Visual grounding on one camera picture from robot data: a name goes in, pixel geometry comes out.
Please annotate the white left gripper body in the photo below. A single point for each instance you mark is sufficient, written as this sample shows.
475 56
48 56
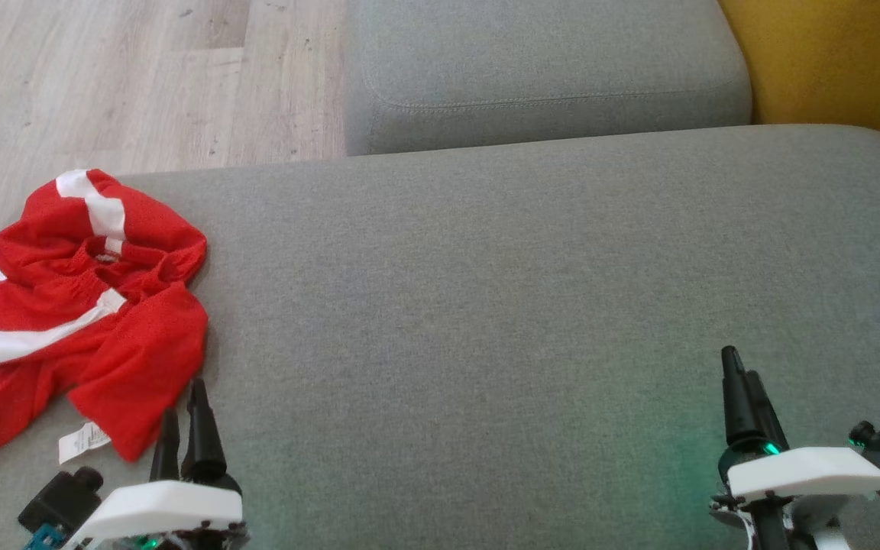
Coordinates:
169 508

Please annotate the yellow cushion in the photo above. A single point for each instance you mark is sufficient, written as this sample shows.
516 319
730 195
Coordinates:
837 61

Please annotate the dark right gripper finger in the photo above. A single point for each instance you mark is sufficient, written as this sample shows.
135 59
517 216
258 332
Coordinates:
736 405
765 420

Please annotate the grey fabric sofa seat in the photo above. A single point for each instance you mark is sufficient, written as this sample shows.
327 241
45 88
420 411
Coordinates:
486 321

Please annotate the red and white shorts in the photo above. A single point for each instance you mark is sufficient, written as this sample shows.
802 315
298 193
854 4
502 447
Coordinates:
119 336

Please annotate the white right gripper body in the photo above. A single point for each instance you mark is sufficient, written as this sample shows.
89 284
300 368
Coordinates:
807 472

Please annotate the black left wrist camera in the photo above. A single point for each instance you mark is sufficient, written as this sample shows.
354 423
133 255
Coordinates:
62 500

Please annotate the grey sofa cushion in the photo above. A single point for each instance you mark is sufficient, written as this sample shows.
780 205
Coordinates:
539 69

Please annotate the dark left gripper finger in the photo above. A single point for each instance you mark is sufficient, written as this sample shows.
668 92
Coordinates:
167 451
203 443

